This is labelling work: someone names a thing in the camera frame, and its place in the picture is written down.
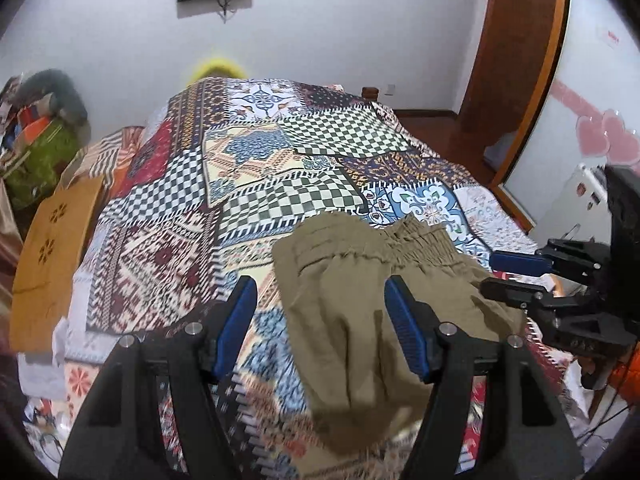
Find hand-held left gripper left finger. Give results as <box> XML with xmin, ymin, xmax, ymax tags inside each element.
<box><xmin>59</xmin><ymin>276</ymin><xmax>258</xmax><ymax>480</ymax></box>

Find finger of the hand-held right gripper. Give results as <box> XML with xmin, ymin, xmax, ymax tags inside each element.
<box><xmin>479</xmin><ymin>277</ymin><xmax>597</xmax><ymax>314</ymax></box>
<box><xmin>489</xmin><ymin>239</ymin><xmax>607</xmax><ymax>282</ymax></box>

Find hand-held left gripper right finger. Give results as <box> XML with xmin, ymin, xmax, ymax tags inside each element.
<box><xmin>384</xmin><ymin>275</ymin><xmax>585</xmax><ymax>480</ymax></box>

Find olive green shorts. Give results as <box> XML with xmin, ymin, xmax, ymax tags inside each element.
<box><xmin>271</xmin><ymin>211</ymin><xmax>526</xmax><ymax>480</ymax></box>

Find white appliance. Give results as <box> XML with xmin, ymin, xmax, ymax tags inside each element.
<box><xmin>570</xmin><ymin>162</ymin><xmax>613</xmax><ymax>253</ymax></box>

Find orange object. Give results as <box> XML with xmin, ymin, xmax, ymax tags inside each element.
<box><xmin>580</xmin><ymin>355</ymin><xmax>636</xmax><ymax>396</ymax></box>

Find patchwork patterned blanket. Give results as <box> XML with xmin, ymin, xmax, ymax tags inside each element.
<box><xmin>20</xmin><ymin>77</ymin><xmax>591</xmax><ymax>480</ymax></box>

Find pink heart stickers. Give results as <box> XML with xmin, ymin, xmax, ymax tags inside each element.
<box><xmin>550</xmin><ymin>80</ymin><xmax>640</xmax><ymax>166</ymax></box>

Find wooden lap table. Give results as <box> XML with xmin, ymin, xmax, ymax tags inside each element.
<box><xmin>9</xmin><ymin>175</ymin><xmax>105</xmax><ymax>353</ymax></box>

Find brown wooden door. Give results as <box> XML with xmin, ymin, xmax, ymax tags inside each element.
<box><xmin>457</xmin><ymin>0</ymin><xmax>571</xmax><ymax>233</ymax></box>

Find white wardrobe door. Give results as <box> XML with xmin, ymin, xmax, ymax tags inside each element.
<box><xmin>502</xmin><ymin>0</ymin><xmax>640</xmax><ymax>241</ymax></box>

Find green patterned bag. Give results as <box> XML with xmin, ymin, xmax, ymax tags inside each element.
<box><xmin>2</xmin><ymin>122</ymin><xmax>83</xmax><ymax>211</ymax></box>

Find yellow round object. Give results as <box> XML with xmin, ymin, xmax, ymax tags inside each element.
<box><xmin>187</xmin><ymin>56</ymin><xmax>246</xmax><ymax>83</ymax></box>

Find orange box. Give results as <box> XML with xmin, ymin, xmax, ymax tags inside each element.
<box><xmin>17</xmin><ymin>117</ymin><xmax>56</xmax><ymax>147</ymax></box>

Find dark fur-hooded coat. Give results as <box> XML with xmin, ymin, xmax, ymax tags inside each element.
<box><xmin>15</xmin><ymin>69</ymin><xmax>92</xmax><ymax>128</ymax></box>

